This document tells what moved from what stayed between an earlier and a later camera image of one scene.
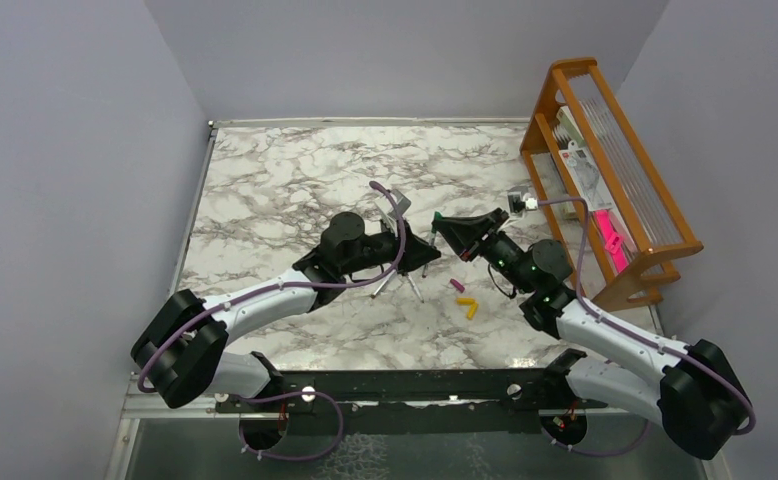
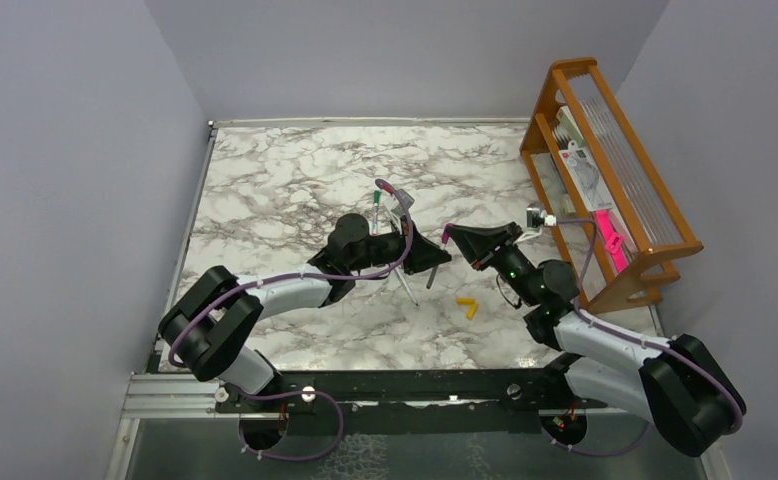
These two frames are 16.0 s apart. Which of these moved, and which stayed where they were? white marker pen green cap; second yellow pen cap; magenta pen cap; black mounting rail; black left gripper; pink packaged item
Moved: magenta pen cap; white marker pen green cap
Stayed: second yellow pen cap; black mounting rail; black left gripper; pink packaged item
